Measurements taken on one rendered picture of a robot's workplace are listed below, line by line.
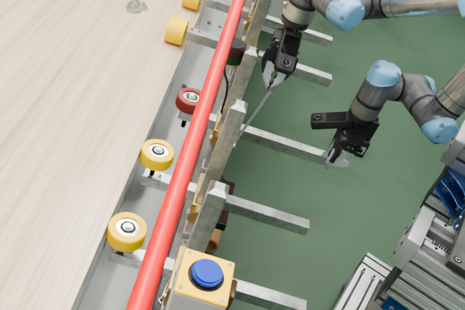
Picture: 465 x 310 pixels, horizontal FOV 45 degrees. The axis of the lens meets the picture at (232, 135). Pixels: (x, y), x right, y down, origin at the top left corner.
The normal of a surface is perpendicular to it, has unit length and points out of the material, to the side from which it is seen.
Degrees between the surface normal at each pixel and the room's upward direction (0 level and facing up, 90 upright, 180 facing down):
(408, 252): 90
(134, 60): 0
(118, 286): 0
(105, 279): 0
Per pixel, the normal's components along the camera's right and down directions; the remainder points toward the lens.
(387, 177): 0.28, -0.74
